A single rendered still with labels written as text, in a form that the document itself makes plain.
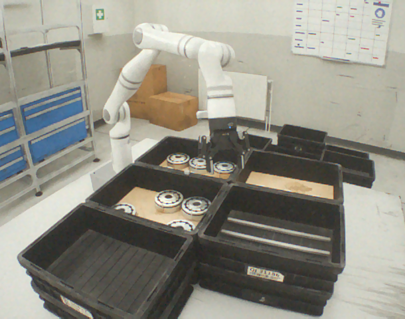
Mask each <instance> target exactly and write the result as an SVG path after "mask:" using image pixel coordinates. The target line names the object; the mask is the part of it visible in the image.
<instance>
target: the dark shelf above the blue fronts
mask: <svg viewBox="0 0 405 319"><path fill-rule="evenodd" d="M75 46H80V41H79V40H78V41H64V42H57V43H56V44H51V45H45V46H41V47H35V48H30V49H20V50H13V51H10V55H11V57H14V56H21V55H24V54H30V53H36V52H40V51H46V50H50V49H57V48H61V47H75ZM0 61H5V54H4V53H0Z"/></svg>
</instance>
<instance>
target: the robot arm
mask: <svg viewBox="0 0 405 319"><path fill-rule="evenodd" d="M133 41H134V43H135V45H136V46H137V47H138V48H140V49H143V50H142V51H141V52H140V53H139V54H138V55H137V56H136V57H134V58H133V59H132V60H130V61H129V62H128V63H127V64H126V65H125V66H124V68H123V70H122V72H121V74H120V76H119V78H118V81H117V83H116V86H115V88H114V90H113V92H112V94H111V96H110V97H109V99H108V101H107V102H106V104H105V106H104V110H103V117H104V120H105V121H106V122H107V123H108V124H115V123H116V125H115V126H114V127H113V128H112V129H111V130H110V141H111V146H112V152H111V157H112V165H113V169H114V171H115V172H116V173H119V172H120V171H121V170H122V169H124V168H125V167H127V166H128V165H129V164H131V163H133V157H132V151H131V140H130V134H129V131H130V113H129V106H128V104H127V102H126V100H128V99H129V98H130V97H131V96H132V95H133V94H135V92H136V91H137V90H138V89H139V87H140V86H141V83H142V82H143V79H144V78H145V75H146V74H147V72H148V70H149V69H150V67H151V65H152V64H153V62H154V60H155V59H156V58H157V56H158V55H159V53H160V52H161V51H165V52H168V53H172V54H175V55H178V56H181V57H184V58H188V59H191V60H198V61H199V66H200V68H201V72H202V75H203V77H204V80H205V82H206V91H207V99H208V104H207V110H205V111H198V112H197V118H208V125H209V131H210V134H209V136H202V135H200V136H199V148H198V157H199V158H201V159H204V160H205V161H206V171H207V172H208V173H209V174H211V175H213V174H214V166H213V160H212V158H213V157H214V155H215V154H216V153H217V152H218V150H220V151H223V150H231V149H233V150H235V151H236V153H237V154H238V155H237V160H238V169H244V166H245V157H244V155H245V154H246V153H247V152H250V143H249V139H248V133H247V131H240V132H237V130H236V129H237V121H236V107H235V102H234V94H233V86H232V80H231V78H230V77H228V76H226V75H225V74H224V73H223V71H222V68H227V67H229V66H230V65H232V64H233V62H234V60H235V53H234V50H233V49H232V47H231V46H229V45H227V44H224V43H218V42H214V41H208V40H204V39H201V38H199V37H195V36H192V35H186V34H181V33H169V31H168V28H167V27H166V26H165V25H161V24H153V23H143V24H140V25H138V26H136V28H135V30H134V32H133ZM238 137H239V138H240V139H241V144H242V148H241V146H240V144H239V143H238V142H237V139H238ZM208 141H210V142H211V145H210V147H209V149H208V151H207V153H206V144H207V143H208Z"/></svg>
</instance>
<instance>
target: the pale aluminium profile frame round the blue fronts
mask: <svg viewBox="0 0 405 319"><path fill-rule="evenodd" d="M76 6H77V17H78V21H77V22H69V23H57V24H50V25H47V22H46V9H45V0H40V9H41V17H42V25H39V26H33V27H23V28H18V29H7V28H6V23H5V14H4V8H3V0H0V39H1V41H2V45H3V52H4V54H5V64H6V69H7V76H8V80H9V87H10V91H11V97H12V101H13V102H14V103H15V108H14V110H15V116H16V118H15V121H17V125H18V128H19V133H20V137H21V138H19V139H17V140H15V141H13V142H10V143H8V144H5V145H4V146H1V147H0V154H2V153H3V152H6V151H7V150H10V149H12V148H14V147H17V146H19V145H21V147H22V148H23V149H24V153H25V154H24V157H25V161H27V163H26V165H27V167H26V168H25V169H24V170H21V171H18V172H17V173H14V174H13V175H11V176H9V177H7V178H6V179H5V180H3V181H2V182H0V189H1V188H3V187H5V186H6V185H9V184H10V183H12V182H14V181H16V180H18V179H19V178H20V179H22V180H23V181H26V182H27V183H29V184H30V185H28V186H26V187H24V188H22V189H21V190H19V191H17V192H16V193H14V194H12V195H10V196H8V197H7V198H5V199H3V200H2V201H0V208H1V207H3V206H5V205H6V204H8V203H10V202H12V201H13V200H15V199H16V198H18V197H20V196H22V195H23V194H25V193H27V192H28V191H30V190H32V189H35V191H36V192H37V193H36V194H35V196H36V197H40V196H41V195H42V194H43V193H42V192H41V191H40V187H39V185H40V184H42V183H44V182H46V181H48V180H49V179H51V178H53V177H54V176H56V175H58V174H60V173H62V172H63V171H65V170H67V169H68V168H70V167H72V166H73V165H76V164H77V163H79V162H81V161H83V160H84V159H86V158H88V157H90V156H92V155H93V156H94V158H95V159H94V160H93V162H98V161H99V160H100V159H98V158H97V157H98V151H97V146H96V138H95V133H94V124H93V119H92V109H91V103H90V92H89V85H88V73H87V65H86V51H85V42H84V25H83V14H82V0H76ZM73 26H75V27H77V29H78V34H79V41H80V58H81V65H82V78H83V80H85V81H86V80H87V82H86V84H85V85H84V93H83V94H82V97H83V96H85V101H86V111H84V112H81V113H79V114H76V115H74V116H71V117H69V118H66V119H64V120H61V121H59V122H57V123H54V124H52V125H49V126H47V127H45V128H42V129H40V130H37V131H36V132H33V133H31V134H28V135H26V134H25V129H24V126H23V120H22V119H23V118H22V115H21V111H20V107H19V101H18V97H17V90H16V86H15V79H14V75H13V67H12V63H11V55H10V50H9V42H8V39H9V37H10V36H11V35H18V34H23V33H32V32H37V31H40V32H41V33H42V34H43V36H44V43H45V44H49V42H48V32H49V30H51V29H59V28H65V27H73ZM45 53H46V63H47V69H48V79H49V84H50V88H54V80H53V75H52V65H51V59H50V50H46V51H45ZM16 102H17V103H16ZM17 105H18V107H17ZM85 116H87V117H88V125H87V126H86V129H87V128H89V131H90V134H87V135H88V137H86V138H85V139H82V140H80V141H79V142H77V143H74V144H72V145H70V146H69V147H67V148H63V149H61V150H60V151H59V152H57V153H55V154H53V155H51V156H50V157H48V158H46V159H42V160H40V161H39V162H38V163H36V164H34V165H33V161H32V157H31V153H30V151H29V146H28V141H29V140H32V139H34V138H37V137H39V136H41V135H43V134H45V133H47V132H50V131H52V130H55V129H57V128H59V127H61V126H64V125H66V124H69V123H71V122H73V121H75V120H78V119H80V118H83V117H85ZM88 142H91V143H92V147H88V146H83V145H84V144H86V143H88ZM76 148H78V149H81V150H85V151H87V152H88V153H86V154H84V155H82V156H80V157H79V158H76V159H74V160H72V161H71V162H69V163H67V164H65V165H64V166H62V167H60V168H58V169H56V170H54V171H53V172H51V173H49V174H47V175H46V176H44V177H42V178H40V179H38V178H37V176H36V172H37V169H38V168H40V167H42V166H44V165H46V164H47V163H49V162H51V161H53V160H55V159H57V158H59V157H61V156H63V155H64V154H67V153H68V152H71V151H72V150H75V149H76ZM27 174H30V176H31V178H29V177H27V176H26V175H27Z"/></svg>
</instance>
